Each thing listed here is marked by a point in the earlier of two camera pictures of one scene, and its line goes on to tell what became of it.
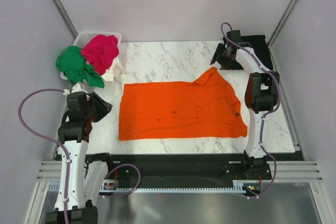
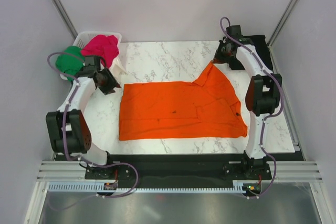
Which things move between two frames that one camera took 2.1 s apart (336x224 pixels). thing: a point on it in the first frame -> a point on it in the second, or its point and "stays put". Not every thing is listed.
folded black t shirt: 259,44 stays put
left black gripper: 104,107 -> 113,83
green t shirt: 71,61 stays put
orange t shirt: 209,107 stays put
